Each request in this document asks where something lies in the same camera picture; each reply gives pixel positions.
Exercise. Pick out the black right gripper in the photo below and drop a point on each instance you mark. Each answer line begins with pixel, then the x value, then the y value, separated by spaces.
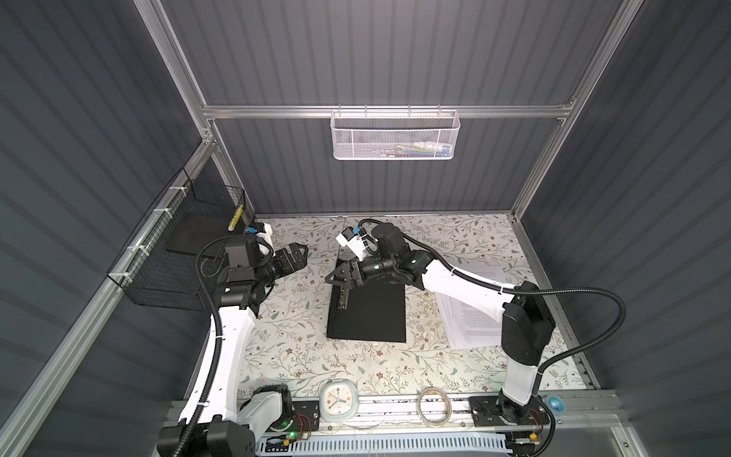
pixel 347 274

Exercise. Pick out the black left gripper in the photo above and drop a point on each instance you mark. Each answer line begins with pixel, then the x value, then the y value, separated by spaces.
pixel 297 259

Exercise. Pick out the blue folder with black inside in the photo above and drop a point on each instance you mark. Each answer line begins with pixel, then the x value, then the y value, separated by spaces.
pixel 374 312

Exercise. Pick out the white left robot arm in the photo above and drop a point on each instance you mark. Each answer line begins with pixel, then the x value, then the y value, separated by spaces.
pixel 213 421

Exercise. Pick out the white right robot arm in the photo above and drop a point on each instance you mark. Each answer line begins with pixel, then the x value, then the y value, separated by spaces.
pixel 526 324

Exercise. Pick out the white printed paper files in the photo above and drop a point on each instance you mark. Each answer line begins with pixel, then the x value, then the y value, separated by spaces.
pixel 474 320

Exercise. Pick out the yellow marker pen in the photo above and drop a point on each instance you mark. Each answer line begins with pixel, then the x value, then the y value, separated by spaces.
pixel 235 218

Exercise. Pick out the black foam pad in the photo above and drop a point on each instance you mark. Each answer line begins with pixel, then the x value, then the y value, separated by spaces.
pixel 195 231

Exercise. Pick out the white square clock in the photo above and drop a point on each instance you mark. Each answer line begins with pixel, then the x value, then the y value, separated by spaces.
pixel 338 401

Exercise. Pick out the blue tape roll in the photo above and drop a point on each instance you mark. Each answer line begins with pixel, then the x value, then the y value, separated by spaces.
pixel 555 404

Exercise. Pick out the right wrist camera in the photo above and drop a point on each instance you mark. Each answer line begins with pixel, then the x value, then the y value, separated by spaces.
pixel 353 239

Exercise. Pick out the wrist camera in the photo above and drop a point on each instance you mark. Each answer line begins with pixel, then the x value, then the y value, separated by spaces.
pixel 353 239
pixel 262 230

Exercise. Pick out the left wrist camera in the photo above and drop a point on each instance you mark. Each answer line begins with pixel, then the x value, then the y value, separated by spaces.
pixel 262 230

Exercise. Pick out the white wire mesh basket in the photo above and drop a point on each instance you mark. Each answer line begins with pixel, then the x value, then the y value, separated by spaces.
pixel 360 135

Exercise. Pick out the black wire basket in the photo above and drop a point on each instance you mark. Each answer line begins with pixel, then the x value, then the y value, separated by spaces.
pixel 158 266

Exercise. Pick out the white ventilated cable duct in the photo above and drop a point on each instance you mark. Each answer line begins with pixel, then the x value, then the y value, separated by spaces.
pixel 376 444

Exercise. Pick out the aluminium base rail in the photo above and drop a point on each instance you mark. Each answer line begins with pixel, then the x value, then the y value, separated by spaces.
pixel 394 411

